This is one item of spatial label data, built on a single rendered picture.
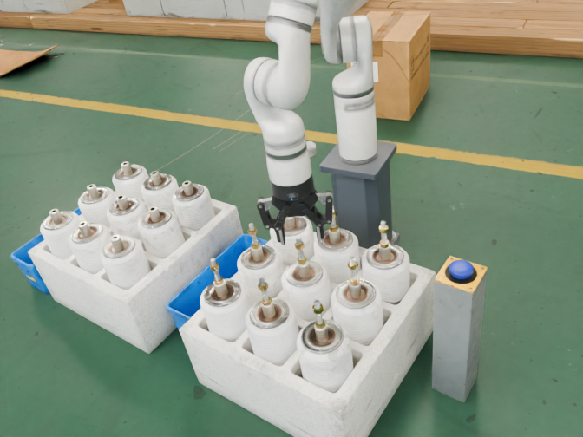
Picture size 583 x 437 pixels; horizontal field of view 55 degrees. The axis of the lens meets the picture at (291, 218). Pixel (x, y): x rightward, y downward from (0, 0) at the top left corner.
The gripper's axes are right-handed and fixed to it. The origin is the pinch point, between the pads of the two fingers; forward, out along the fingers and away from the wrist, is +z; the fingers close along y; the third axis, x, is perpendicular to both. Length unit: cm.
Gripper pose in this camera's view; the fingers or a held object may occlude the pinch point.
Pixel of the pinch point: (300, 235)
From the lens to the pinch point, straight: 106.2
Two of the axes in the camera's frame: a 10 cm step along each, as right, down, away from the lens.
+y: 9.9, -0.8, -1.1
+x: 0.4, -6.2, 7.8
